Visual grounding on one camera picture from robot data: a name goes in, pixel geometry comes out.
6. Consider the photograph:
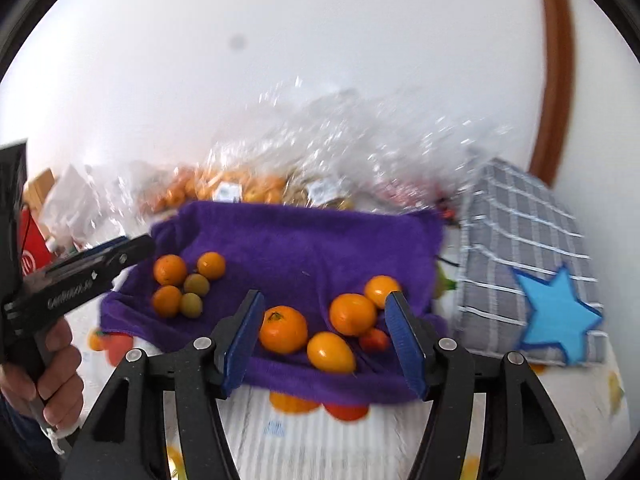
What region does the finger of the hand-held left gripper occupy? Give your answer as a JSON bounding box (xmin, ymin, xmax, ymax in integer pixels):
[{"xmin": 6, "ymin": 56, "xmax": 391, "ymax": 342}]
[{"xmin": 75, "ymin": 234, "xmax": 157, "ymax": 286}]

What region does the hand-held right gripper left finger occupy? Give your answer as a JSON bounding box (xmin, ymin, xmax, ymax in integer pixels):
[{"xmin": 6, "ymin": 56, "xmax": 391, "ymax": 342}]
[{"xmin": 62, "ymin": 289, "xmax": 266, "ymax": 480}]

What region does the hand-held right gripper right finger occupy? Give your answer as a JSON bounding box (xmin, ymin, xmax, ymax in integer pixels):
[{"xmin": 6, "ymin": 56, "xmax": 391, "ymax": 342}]
[{"xmin": 384, "ymin": 290, "xmax": 586, "ymax": 480}]

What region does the small red-orange fruit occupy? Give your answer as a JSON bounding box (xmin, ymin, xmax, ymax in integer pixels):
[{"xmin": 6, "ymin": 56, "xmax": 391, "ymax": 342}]
[{"xmin": 359, "ymin": 328, "xmax": 391, "ymax": 353}]

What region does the large orange tangerine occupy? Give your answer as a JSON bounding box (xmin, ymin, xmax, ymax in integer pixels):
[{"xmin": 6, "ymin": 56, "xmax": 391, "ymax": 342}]
[{"xmin": 258, "ymin": 306, "xmax": 309, "ymax": 355}]

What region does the small orange kumquat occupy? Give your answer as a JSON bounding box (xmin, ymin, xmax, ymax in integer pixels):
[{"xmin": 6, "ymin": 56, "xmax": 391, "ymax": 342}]
[
  {"xmin": 151, "ymin": 285, "xmax": 183, "ymax": 318},
  {"xmin": 153, "ymin": 254, "xmax": 189, "ymax": 286},
  {"xmin": 196, "ymin": 251, "xmax": 227, "ymax": 281}
]

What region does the round orange fruit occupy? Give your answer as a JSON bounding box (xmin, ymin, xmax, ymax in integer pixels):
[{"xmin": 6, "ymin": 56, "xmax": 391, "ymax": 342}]
[
  {"xmin": 363, "ymin": 275, "xmax": 402, "ymax": 309},
  {"xmin": 329, "ymin": 293, "xmax": 378, "ymax": 337}
]

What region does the small green kumquat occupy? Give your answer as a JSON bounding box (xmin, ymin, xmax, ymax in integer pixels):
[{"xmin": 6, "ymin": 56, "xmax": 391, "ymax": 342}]
[
  {"xmin": 179, "ymin": 292, "xmax": 203, "ymax": 319},
  {"xmin": 183, "ymin": 273, "xmax": 211, "ymax": 297}
]

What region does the yellow-orange oval fruit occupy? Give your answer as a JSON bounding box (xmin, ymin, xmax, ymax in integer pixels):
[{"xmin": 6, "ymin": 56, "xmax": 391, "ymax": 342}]
[{"xmin": 306, "ymin": 331, "xmax": 357, "ymax": 374}]

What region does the clear bag with white label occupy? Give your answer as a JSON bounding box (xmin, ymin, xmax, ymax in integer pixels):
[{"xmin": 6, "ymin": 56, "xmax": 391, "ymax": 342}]
[{"xmin": 195, "ymin": 80, "xmax": 311, "ymax": 206}]

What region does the person's left hand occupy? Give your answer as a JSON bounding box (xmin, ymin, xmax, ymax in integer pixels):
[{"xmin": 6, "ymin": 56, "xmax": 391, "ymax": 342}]
[{"xmin": 0, "ymin": 317, "xmax": 85, "ymax": 432}]

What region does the red box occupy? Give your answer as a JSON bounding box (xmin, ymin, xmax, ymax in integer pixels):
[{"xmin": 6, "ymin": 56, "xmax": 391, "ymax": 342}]
[{"xmin": 17, "ymin": 207, "xmax": 53, "ymax": 278}]

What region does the crumpled clear plastic bag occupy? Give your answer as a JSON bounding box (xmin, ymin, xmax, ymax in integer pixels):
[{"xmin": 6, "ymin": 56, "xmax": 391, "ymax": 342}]
[{"xmin": 85, "ymin": 160, "xmax": 201, "ymax": 221}]

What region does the brown cardboard box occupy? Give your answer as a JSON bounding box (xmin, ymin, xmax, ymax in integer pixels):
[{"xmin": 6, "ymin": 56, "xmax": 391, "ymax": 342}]
[{"xmin": 22, "ymin": 167, "xmax": 56, "ymax": 211}]

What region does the purple towel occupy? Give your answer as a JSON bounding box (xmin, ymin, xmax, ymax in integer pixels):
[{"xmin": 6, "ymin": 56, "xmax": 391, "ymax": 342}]
[{"xmin": 97, "ymin": 200, "xmax": 451, "ymax": 408}]

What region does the pile of bagged oranges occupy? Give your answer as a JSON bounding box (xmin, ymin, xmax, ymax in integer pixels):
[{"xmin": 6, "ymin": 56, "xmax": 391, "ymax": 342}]
[{"xmin": 145, "ymin": 167, "xmax": 291, "ymax": 213}]

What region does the fruit print tablecloth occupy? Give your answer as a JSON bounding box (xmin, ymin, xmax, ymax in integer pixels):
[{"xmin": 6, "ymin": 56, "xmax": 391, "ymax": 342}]
[{"xmin": 85, "ymin": 240, "xmax": 631, "ymax": 480}]

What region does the grey checked box blue star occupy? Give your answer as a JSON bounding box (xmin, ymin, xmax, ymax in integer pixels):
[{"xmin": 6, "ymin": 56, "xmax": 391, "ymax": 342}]
[{"xmin": 452, "ymin": 157, "xmax": 608, "ymax": 368}]

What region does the clear bag of tan pieces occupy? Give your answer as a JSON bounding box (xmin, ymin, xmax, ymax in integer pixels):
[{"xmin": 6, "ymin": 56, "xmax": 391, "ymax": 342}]
[{"xmin": 285, "ymin": 160, "xmax": 361, "ymax": 211}]

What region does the clear bag of red fruit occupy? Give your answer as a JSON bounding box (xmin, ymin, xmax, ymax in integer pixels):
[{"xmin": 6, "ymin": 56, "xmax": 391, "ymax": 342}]
[{"xmin": 350, "ymin": 95, "xmax": 501, "ymax": 221}]

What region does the brown door frame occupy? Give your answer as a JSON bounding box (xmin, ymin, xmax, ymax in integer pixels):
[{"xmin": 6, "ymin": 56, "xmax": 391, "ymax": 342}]
[{"xmin": 530, "ymin": 0, "xmax": 576, "ymax": 186}]

